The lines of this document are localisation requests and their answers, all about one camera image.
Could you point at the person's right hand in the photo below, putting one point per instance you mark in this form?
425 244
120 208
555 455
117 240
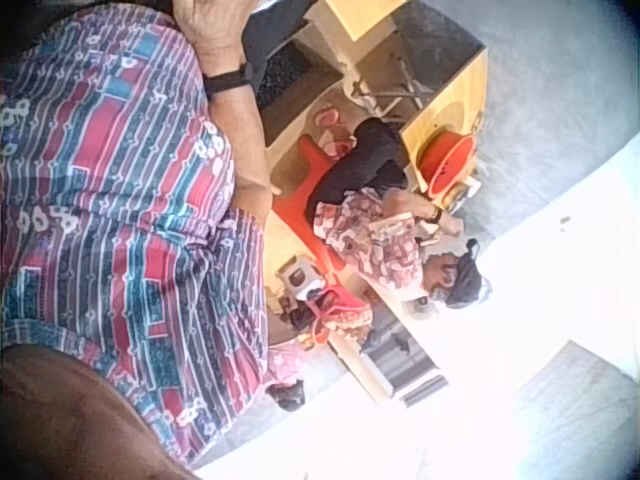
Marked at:
210 25

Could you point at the black wrist band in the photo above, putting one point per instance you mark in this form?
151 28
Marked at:
227 81

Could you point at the black mat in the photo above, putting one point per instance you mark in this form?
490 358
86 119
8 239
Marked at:
292 75

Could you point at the pink slipper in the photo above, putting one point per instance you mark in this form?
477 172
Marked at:
327 117
337 146

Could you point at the yellow wooden board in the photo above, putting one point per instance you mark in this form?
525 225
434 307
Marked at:
362 15

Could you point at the folding metal stand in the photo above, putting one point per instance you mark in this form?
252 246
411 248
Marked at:
387 82

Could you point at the red plastic chair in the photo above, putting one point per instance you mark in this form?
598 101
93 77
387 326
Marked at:
310 200

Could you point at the yellow wooden table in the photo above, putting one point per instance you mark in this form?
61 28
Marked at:
450 107

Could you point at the white plastic stool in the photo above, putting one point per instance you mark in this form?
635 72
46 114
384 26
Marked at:
298 277

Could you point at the red plastic bowl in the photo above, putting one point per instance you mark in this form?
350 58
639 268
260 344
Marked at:
445 157

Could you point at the striped grey mat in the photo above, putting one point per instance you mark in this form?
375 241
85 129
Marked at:
405 365

